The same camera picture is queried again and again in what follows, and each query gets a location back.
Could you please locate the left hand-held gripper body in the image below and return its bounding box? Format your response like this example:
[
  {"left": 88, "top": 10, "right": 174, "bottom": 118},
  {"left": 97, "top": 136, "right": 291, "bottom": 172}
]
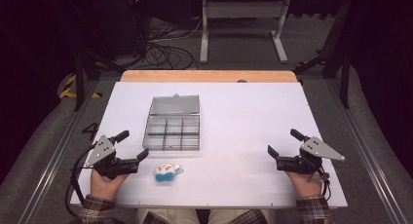
[{"left": 86, "top": 134, "right": 141, "bottom": 180}]

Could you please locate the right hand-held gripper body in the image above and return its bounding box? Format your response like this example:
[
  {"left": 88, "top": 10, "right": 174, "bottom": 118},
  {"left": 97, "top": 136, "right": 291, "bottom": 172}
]
[{"left": 276, "top": 135, "right": 346, "bottom": 175}]

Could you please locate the white and blue plush toy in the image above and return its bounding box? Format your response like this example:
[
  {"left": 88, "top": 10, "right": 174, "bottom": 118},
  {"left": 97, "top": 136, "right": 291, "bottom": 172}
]
[{"left": 154, "top": 162, "right": 185, "bottom": 183}]

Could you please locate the clear plastic compartment box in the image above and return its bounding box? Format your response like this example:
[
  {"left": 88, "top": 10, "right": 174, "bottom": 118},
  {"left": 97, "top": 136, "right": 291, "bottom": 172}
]
[{"left": 141, "top": 93, "right": 202, "bottom": 152}]

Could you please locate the person's left hand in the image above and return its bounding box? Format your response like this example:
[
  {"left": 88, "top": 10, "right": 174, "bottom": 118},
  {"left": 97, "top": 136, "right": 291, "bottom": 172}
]
[{"left": 90, "top": 168, "right": 130, "bottom": 201}]

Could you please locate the person's right hand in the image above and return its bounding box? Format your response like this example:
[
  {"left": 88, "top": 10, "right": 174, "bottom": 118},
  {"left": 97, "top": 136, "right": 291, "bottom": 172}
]
[{"left": 285, "top": 170, "right": 324, "bottom": 200}]

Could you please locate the black tripod stand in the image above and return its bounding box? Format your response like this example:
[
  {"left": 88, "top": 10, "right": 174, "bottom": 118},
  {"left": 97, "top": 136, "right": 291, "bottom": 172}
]
[
  {"left": 69, "top": 0, "right": 126, "bottom": 112},
  {"left": 292, "top": 0, "right": 354, "bottom": 110}
]

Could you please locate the white metal stand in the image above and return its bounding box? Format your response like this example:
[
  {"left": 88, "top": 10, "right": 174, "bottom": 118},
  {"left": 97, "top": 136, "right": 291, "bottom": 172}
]
[{"left": 199, "top": 0, "right": 292, "bottom": 65}]

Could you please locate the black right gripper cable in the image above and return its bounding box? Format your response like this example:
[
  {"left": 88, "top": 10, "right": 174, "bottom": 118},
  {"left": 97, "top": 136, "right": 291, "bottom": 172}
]
[{"left": 316, "top": 167, "right": 333, "bottom": 202}]

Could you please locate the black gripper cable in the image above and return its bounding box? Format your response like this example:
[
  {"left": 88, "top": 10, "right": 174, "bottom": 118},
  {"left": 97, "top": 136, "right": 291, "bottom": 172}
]
[
  {"left": 316, "top": 167, "right": 333, "bottom": 202},
  {"left": 64, "top": 143, "right": 98, "bottom": 218}
]

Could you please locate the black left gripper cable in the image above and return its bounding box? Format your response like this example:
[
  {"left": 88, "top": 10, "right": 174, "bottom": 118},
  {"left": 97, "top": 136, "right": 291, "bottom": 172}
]
[{"left": 64, "top": 143, "right": 98, "bottom": 218}]

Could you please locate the aluminium floor rail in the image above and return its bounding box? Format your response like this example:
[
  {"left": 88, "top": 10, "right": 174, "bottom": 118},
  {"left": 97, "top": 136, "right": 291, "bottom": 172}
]
[
  {"left": 16, "top": 81, "right": 101, "bottom": 224},
  {"left": 325, "top": 79, "right": 408, "bottom": 224}
]

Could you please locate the tangle of black floor cables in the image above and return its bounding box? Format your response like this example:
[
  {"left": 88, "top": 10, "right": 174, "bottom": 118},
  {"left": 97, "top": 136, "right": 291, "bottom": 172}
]
[{"left": 130, "top": 18, "right": 204, "bottom": 71}]

